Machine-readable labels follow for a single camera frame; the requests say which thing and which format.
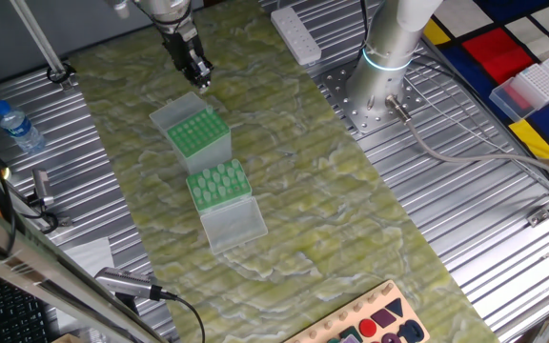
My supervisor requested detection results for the red circle puzzle piece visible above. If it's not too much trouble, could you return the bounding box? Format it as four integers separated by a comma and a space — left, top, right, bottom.
358, 317, 378, 338

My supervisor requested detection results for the clear water bottle blue cap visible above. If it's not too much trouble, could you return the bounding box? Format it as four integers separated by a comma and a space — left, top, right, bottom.
0, 98, 47, 154

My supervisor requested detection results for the white power strip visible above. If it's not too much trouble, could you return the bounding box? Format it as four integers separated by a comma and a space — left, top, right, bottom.
270, 5, 323, 67

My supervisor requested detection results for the clear tip box green rack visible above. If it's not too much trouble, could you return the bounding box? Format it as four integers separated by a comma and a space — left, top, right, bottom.
185, 157, 270, 256
148, 91, 234, 176

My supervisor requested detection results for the black pole base clamp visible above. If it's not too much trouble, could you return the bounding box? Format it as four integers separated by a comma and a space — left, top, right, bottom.
46, 60, 77, 91

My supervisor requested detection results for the thick grey robot cable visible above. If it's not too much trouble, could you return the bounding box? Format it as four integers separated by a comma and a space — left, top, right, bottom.
383, 93, 549, 190

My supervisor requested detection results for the green marble pattern mat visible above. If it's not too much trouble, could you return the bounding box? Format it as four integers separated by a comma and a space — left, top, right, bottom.
68, 0, 500, 343

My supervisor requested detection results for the slanted aluminium pole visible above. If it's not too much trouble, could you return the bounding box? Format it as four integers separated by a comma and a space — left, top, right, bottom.
10, 0, 73, 91

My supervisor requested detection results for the white paper sheet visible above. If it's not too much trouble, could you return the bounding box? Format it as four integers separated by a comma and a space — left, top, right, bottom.
62, 236, 116, 278

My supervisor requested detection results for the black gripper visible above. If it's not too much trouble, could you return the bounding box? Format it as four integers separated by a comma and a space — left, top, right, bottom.
162, 23, 214, 92

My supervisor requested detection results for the wooden shape puzzle board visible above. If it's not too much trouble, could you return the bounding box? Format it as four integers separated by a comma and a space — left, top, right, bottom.
282, 279, 431, 343

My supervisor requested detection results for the navy triangle puzzle piece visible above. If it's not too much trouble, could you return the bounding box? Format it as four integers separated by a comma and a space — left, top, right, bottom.
385, 297, 405, 318

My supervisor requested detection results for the blue rounded puzzle piece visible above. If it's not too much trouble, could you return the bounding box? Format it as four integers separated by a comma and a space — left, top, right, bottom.
396, 318, 426, 343

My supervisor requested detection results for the black keyboard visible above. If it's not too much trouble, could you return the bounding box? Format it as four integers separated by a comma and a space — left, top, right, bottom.
0, 269, 54, 343

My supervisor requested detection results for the colour block patterned mat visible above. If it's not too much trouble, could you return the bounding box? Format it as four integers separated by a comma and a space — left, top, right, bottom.
421, 0, 549, 187

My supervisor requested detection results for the silver camera on black clamp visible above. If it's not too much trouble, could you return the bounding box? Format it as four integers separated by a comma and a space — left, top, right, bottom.
25, 168, 61, 234

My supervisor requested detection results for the silver depth camera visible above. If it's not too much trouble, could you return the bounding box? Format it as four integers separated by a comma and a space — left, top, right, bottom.
93, 266, 164, 302

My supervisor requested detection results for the aluminium frame beam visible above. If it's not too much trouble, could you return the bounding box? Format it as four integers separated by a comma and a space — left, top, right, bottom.
0, 190, 169, 343

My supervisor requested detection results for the purple square puzzle piece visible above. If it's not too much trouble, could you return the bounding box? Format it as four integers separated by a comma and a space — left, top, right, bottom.
370, 308, 398, 330

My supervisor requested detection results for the clear box white tip rack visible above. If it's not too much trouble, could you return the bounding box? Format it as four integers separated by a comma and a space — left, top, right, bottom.
488, 63, 549, 123

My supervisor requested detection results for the black camera cable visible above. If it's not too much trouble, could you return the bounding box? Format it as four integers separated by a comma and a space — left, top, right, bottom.
159, 290, 208, 343

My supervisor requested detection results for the teal puzzle piece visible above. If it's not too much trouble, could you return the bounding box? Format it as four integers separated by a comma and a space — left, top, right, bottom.
338, 325, 364, 343

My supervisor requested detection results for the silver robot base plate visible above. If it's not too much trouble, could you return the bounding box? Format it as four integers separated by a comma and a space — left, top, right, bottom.
319, 56, 428, 139

